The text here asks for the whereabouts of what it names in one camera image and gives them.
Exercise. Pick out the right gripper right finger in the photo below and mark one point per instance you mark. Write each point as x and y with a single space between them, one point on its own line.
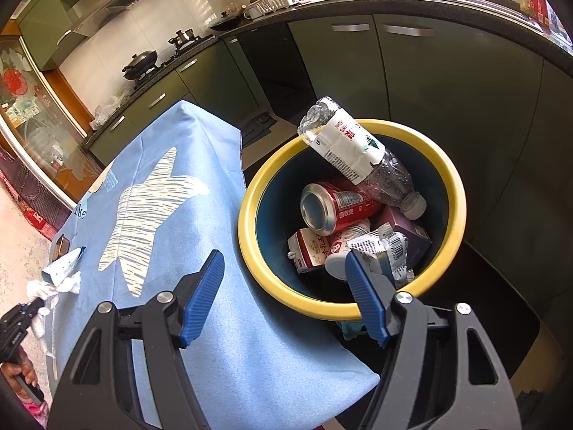
441 371

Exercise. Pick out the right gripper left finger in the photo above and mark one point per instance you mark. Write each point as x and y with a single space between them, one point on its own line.
97 389

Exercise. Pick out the white paper towel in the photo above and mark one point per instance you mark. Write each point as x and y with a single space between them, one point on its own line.
49 294

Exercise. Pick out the maroon cardboard box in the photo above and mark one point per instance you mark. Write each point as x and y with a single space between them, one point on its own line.
418 240

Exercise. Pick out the white plastic lid cup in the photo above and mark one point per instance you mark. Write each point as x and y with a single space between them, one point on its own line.
335 261

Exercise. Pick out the red white carton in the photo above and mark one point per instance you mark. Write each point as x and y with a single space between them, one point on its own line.
308 250

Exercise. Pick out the red crushed soda can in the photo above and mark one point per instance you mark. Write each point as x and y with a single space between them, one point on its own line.
327 208

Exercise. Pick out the clear plastic water bottle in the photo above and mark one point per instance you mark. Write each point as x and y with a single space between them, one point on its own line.
366 162

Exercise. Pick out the yellow rimmed trash bin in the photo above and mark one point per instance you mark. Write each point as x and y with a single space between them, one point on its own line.
299 214

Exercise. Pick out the green kitchen cabinets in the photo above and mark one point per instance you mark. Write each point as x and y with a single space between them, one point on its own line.
492 88

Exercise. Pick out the person's left hand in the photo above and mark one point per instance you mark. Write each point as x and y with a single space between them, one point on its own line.
24 367

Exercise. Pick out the brown plastic tray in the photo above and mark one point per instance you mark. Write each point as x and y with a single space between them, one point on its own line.
60 248

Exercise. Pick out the blue printed tablecloth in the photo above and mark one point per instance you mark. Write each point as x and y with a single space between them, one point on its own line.
171 197

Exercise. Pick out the glass sliding door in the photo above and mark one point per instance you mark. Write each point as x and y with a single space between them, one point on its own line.
40 129

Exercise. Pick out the white plastic bag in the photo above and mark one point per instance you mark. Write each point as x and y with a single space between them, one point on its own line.
107 108

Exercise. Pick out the black wok with lid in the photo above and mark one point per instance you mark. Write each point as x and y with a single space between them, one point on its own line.
140 65

